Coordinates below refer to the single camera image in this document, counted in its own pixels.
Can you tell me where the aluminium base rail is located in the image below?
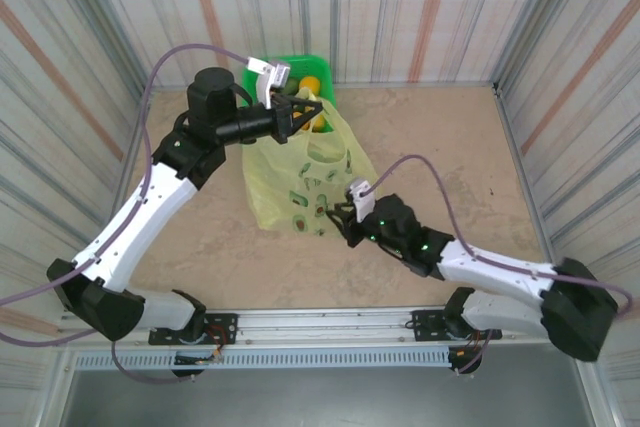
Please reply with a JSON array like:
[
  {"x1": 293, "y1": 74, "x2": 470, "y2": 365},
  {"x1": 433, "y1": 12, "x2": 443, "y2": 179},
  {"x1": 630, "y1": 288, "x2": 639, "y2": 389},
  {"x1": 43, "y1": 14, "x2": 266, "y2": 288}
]
[{"x1": 149, "y1": 307, "x2": 551, "y2": 347}]

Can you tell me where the green plastic basket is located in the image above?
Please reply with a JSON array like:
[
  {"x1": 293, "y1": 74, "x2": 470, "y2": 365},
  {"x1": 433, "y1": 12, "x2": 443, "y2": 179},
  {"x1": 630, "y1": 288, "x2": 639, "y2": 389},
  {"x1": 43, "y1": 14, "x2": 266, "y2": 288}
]
[{"x1": 241, "y1": 54, "x2": 337, "y2": 134}]

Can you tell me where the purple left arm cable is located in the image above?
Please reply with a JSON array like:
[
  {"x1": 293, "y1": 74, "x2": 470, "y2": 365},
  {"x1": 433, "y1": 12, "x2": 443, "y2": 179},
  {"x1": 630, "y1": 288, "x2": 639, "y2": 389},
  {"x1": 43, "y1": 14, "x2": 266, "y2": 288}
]
[{"x1": 0, "y1": 43, "x2": 254, "y2": 386}]

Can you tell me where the yellow avocado print plastic bag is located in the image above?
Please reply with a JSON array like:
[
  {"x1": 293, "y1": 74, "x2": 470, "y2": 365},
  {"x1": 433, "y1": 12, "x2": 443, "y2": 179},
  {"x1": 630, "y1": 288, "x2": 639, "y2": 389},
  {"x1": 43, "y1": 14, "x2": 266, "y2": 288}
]
[{"x1": 242, "y1": 86, "x2": 380, "y2": 239}]

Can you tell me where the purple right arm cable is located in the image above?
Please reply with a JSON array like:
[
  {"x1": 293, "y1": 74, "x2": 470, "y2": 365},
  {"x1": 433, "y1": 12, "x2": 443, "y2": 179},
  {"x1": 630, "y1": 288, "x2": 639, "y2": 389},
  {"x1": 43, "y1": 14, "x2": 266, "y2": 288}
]
[{"x1": 362, "y1": 154, "x2": 635, "y2": 376}]

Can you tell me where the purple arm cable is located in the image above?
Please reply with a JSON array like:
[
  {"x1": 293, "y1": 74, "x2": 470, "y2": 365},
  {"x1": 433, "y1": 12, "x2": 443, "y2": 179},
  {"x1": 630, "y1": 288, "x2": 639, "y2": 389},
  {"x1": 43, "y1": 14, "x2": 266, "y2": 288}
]
[
  {"x1": 362, "y1": 154, "x2": 635, "y2": 376},
  {"x1": 0, "y1": 43, "x2": 254, "y2": 386}
]

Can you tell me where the white slotted cable duct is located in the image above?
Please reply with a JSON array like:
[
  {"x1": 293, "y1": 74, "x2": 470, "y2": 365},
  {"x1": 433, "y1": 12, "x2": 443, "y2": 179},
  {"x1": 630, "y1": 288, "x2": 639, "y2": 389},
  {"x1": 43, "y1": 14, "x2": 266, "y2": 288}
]
[{"x1": 69, "y1": 349, "x2": 454, "y2": 369}]

